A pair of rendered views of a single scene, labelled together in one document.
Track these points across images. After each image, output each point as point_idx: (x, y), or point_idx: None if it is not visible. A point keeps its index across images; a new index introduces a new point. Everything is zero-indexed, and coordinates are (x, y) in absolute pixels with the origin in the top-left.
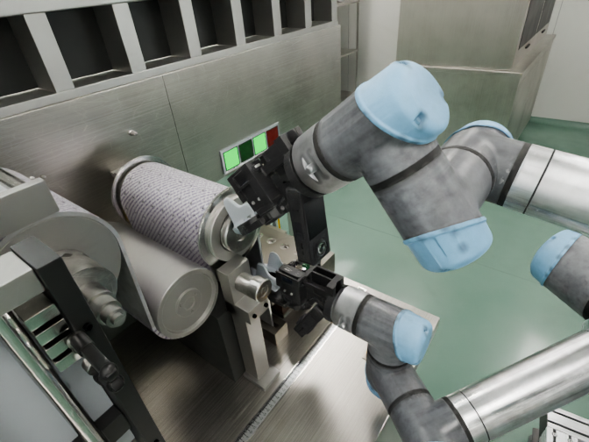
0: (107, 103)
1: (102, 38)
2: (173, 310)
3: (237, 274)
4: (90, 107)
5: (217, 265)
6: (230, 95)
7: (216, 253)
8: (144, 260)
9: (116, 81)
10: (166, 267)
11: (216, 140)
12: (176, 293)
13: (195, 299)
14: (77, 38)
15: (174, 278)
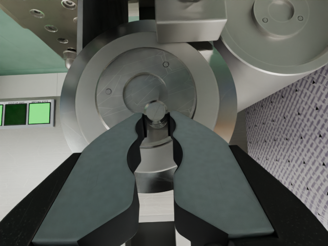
0: (155, 205)
1: (131, 237)
2: (309, 16)
3: (196, 2)
4: (169, 204)
5: (203, 45)
6: (20, 180)
7: (210, 73)
8: (257, 99)
9: (141, 219)
10: (270, 89)
11: (54, 138)
12: (298, 45)
13: (267, 8)
14: (149, 240)
15: (298, 76)
